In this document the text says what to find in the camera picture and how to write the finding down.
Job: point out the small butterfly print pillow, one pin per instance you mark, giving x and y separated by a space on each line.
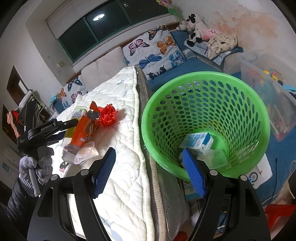
68 94

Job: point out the white electronic device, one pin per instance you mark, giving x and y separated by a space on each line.
260 173

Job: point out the beige spotted cloth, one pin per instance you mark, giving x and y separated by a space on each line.
220 43

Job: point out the clear plastic storage bin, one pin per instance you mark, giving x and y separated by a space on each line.
274 81

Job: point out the small blue milk carton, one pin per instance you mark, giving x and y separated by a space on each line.
198 143

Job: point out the pink plush toy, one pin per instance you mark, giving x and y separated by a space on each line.
207 34

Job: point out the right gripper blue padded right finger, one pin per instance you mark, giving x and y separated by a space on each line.
194 172

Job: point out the dark glass window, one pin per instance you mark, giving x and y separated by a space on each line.
103 22

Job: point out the grey knitted gloved hand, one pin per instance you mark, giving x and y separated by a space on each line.
42 170

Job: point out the red crumpled paper ball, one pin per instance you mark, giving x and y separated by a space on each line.
107 115

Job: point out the black puffer jacket sleeve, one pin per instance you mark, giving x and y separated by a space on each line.
20 208

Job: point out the orange snack wrapper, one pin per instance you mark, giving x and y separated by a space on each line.
86 126

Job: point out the wall light switch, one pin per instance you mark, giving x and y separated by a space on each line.
60 64

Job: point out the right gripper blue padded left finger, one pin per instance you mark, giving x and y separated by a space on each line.
102 173

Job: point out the large butterfly print pillow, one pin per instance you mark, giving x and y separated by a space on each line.
154 52

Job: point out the green perforated plastic basket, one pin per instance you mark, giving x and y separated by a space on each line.
212 102

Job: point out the red plastic object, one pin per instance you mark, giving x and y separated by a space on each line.
280 218

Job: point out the white quilted mattress cover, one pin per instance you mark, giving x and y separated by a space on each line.
130 206

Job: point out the plain white pillow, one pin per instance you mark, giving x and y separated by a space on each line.
103 68

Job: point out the black white cow plush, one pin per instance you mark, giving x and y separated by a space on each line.
196 29

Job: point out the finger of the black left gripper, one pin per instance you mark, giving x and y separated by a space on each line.
60 125

